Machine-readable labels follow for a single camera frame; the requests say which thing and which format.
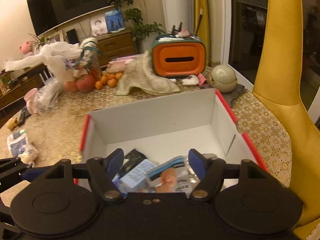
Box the black snack packet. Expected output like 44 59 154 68
118 149 147 178

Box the sausage picture snack packet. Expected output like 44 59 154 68
146 155 194 197

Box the light blue small box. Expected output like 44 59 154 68
121 159 157 192

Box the blue snack packet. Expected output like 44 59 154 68
112 174 127 198

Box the white blue snack bag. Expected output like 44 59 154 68
7 129 39 167

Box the small yellow pig toy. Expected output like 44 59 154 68
6 118 18 131

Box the red white cardboard box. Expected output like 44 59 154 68
75 88 269 193

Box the black remote control right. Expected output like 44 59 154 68
17 106 31 127

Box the pink mug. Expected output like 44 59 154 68
23 88 37 114

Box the wooden tv cabinet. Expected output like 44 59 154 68
0 27 137 111

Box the pile of small oranges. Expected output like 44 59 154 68
95 72 123 90

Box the clear crumpled plastic bag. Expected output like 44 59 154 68
34 77 64 113

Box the pink white small item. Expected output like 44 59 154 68
181 74 206 86

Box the red apple left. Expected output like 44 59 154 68
63 81 78 93

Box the round cream ball container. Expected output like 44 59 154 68
209 64 238 93

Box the beige crumpled cloth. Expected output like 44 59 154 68
116 51 180 96

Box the pink flat box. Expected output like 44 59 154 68
106 54 140 73

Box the orange green tissue box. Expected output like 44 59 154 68
151 34 206 78

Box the yellow giraffe plush chair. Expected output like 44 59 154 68
253 0 319 239

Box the white plastic bag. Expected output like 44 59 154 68
5 42 82 82

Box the pink pig plush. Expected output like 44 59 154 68
19 41 34 57

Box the blue picture card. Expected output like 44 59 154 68
105 9 125 33

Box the yellow curtain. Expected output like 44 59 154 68
194 0 210 43

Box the black television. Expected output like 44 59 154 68
27 0 109 36

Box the green potted plant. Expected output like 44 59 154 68
107 0 165 41

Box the portrait photo frame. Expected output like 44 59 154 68
90 16 108 37

